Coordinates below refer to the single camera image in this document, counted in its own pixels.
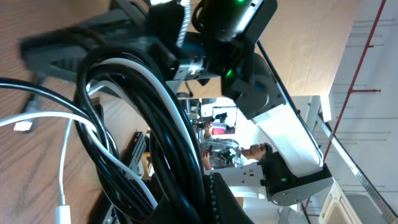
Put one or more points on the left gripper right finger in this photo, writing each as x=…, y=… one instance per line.
x=218, y=204

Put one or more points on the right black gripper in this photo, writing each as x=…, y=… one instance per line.
x=196, y=42

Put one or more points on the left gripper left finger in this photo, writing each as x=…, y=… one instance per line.
x=126, y=30

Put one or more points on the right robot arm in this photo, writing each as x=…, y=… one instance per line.
x=296, y=170

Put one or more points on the seated person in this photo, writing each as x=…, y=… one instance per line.
x=219, y=153

